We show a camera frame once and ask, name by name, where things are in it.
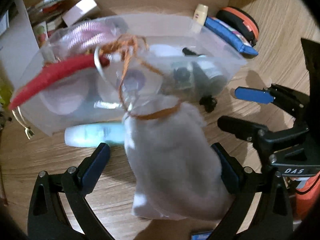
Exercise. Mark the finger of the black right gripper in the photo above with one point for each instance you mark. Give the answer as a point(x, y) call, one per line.
point(245, 130)
point(257, 95)

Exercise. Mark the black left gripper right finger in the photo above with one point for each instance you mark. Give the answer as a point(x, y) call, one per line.
point(273, 217)

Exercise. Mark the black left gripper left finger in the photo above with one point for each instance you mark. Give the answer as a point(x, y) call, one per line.
point(47, 218)

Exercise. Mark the small black binder clip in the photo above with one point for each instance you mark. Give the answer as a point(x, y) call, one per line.
point(209, 103)

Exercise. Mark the white cloth pouch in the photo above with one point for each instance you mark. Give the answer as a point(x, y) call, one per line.
point(178, 175)

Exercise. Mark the red pouch with gold cord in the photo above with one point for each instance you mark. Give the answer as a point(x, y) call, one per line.
point(29, 110)

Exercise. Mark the dark dropper bottle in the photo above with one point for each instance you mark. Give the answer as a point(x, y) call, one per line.
point(201, 79)

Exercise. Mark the blue pencil case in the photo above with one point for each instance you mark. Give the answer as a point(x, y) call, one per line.
point(231, 36)

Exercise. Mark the light blue tube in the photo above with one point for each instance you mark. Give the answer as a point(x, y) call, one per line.
point(91, 135)

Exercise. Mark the black orange zip case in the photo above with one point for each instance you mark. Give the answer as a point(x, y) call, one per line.
point(240, 21)

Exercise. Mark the small cream bottle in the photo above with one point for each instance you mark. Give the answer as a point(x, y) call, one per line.
point(200, 14)

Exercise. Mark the pink round jar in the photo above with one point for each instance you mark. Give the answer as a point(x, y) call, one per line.
point(66, 96)

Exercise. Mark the clear plastic storage bin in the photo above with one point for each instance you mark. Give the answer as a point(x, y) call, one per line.
point(196, 42)

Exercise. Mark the white paper bag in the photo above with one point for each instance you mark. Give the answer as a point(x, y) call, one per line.
point(18, 46)

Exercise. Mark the stack of booklets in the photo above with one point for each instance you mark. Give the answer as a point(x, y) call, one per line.
point(45, 17)

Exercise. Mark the small pink white box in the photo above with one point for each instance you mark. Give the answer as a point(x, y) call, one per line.
point(82, 9)

